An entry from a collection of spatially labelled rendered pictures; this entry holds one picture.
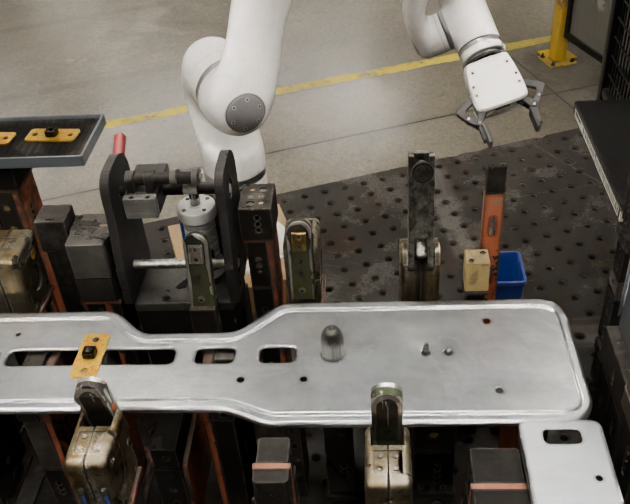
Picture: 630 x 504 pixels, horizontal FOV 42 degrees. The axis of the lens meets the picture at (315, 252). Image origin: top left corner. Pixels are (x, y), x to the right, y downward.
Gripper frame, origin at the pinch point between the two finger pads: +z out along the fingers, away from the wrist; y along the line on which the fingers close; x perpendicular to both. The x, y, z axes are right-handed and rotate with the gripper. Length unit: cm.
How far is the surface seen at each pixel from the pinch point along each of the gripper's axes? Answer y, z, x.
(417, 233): 24.0, 20.3, 33.5
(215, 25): 83, -205, -267
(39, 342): 80, 19, 38
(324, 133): 40, -89, -190
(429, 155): 19.4, 12.5, 41.7
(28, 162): 77, -10, 36
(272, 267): 47, 16, 26
